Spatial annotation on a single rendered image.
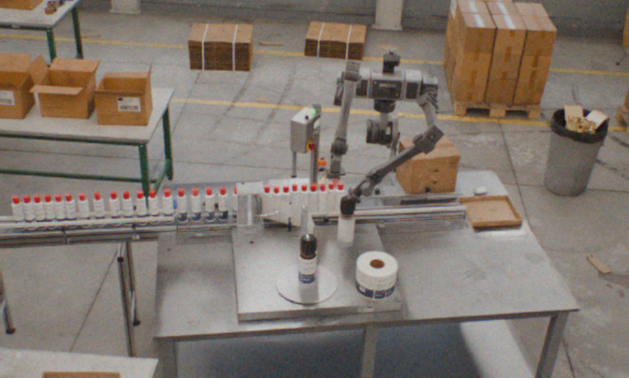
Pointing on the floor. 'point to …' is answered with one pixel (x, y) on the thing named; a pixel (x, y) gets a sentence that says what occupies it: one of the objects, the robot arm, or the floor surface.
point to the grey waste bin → (569, 165)
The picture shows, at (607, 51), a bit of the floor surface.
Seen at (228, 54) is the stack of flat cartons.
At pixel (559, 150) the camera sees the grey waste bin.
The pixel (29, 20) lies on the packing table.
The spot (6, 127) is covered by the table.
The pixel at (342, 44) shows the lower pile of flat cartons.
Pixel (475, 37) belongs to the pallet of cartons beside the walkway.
